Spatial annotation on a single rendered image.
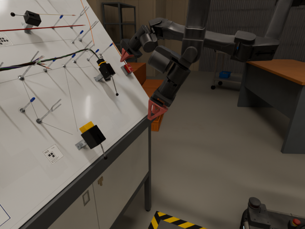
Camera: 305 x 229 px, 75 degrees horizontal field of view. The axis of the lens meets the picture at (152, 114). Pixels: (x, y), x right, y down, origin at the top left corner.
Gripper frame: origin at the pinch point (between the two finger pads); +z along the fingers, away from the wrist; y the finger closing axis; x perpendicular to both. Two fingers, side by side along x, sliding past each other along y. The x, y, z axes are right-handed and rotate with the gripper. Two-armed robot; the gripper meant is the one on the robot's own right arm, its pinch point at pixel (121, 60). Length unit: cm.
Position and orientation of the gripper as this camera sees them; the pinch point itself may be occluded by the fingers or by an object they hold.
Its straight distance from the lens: 103.5
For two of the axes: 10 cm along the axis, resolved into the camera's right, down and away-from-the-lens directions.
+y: 6.5, 7.6, -0.3
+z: -6.4, 5.7, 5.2
